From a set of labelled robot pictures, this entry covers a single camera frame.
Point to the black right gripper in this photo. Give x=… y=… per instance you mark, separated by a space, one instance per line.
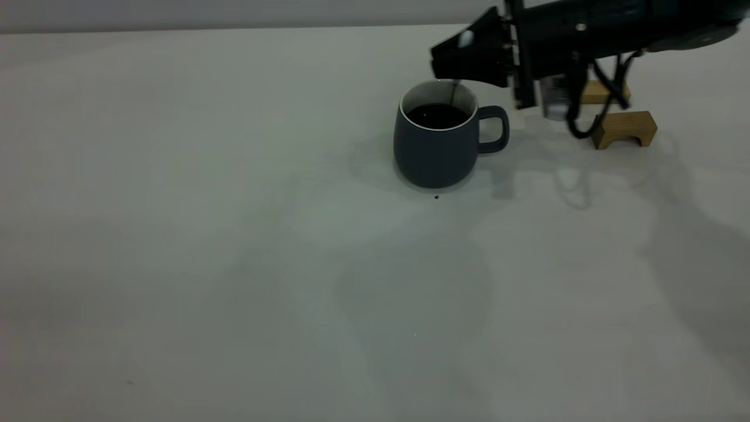
x=551 y=41

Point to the dark grey ceramic mug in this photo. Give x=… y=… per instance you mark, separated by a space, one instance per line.
x=433 y=155

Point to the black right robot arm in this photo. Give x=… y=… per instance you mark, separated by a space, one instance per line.
x=668 y=23

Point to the flat rectangular wooden block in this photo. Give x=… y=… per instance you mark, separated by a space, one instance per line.
x=600 y=92

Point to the arched wooden block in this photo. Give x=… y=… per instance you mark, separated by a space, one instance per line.
x=630 y=122

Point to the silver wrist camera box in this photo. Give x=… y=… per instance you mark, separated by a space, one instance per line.
x=555 y=99

